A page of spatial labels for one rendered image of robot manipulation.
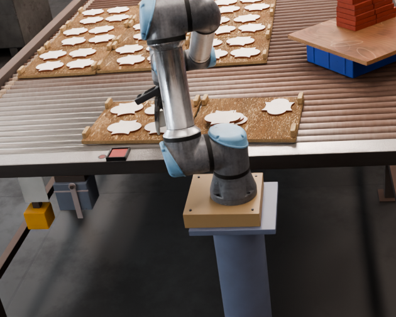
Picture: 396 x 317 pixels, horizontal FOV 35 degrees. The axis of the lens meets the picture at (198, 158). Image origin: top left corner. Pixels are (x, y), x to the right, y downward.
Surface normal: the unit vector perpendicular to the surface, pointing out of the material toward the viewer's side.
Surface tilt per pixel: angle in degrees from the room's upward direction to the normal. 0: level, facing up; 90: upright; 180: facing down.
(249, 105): 0
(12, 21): 90
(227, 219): 90
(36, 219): 90
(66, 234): 0
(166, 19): 75
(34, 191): 90
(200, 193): 1
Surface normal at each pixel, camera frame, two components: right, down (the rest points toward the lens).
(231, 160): 0.17, 0.48
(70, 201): -0.15, 0.51
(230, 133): 0.02, -0.88
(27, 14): 0.97, -0.01
